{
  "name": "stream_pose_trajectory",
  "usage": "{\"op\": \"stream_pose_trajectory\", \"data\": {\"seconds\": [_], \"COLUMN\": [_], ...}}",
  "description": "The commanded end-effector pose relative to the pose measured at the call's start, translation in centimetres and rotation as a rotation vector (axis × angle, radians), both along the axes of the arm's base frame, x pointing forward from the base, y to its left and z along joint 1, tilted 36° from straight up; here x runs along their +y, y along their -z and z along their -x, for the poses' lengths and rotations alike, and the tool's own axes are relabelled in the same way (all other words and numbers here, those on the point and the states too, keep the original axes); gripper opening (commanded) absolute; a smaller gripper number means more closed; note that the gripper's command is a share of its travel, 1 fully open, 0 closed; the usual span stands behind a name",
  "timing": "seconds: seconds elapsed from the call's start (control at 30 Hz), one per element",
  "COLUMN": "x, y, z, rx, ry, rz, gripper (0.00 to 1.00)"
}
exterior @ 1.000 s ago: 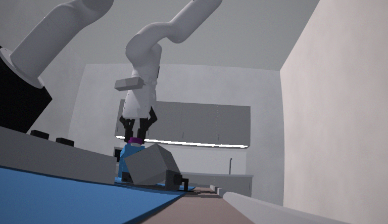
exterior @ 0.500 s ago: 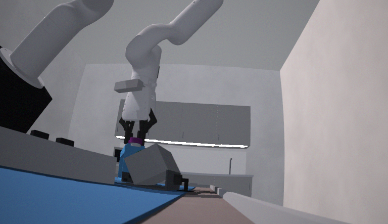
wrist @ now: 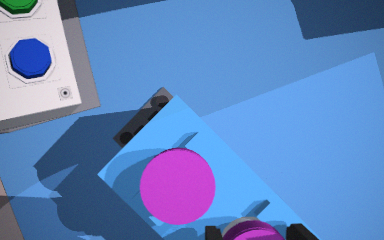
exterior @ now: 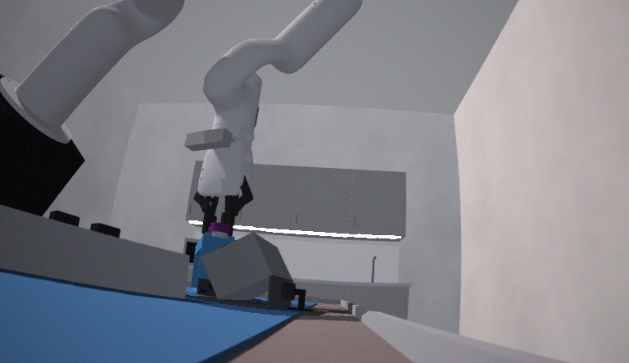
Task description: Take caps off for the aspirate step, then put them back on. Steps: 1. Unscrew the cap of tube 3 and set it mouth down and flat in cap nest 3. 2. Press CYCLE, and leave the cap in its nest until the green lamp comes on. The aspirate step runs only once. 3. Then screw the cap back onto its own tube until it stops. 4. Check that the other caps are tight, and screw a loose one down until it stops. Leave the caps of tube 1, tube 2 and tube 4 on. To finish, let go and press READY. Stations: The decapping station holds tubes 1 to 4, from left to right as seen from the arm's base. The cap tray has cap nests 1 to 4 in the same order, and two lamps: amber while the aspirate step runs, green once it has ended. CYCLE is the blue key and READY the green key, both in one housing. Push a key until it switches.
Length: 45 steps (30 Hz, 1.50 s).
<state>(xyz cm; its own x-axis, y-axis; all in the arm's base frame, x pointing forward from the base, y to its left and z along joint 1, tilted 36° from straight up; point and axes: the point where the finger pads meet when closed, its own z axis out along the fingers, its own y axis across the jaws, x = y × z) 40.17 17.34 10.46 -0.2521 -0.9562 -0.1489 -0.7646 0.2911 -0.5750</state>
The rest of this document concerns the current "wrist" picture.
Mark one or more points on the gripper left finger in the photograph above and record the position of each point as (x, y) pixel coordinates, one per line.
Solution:
(213, 233)

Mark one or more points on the grey control panel with blue and green buttons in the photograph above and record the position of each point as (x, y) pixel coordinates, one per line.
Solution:
(37, 80)

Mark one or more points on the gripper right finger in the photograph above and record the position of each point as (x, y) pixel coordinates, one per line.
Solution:
(297, 231)

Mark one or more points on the blue flat mat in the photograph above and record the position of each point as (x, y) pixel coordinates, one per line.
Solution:
(294, 87)

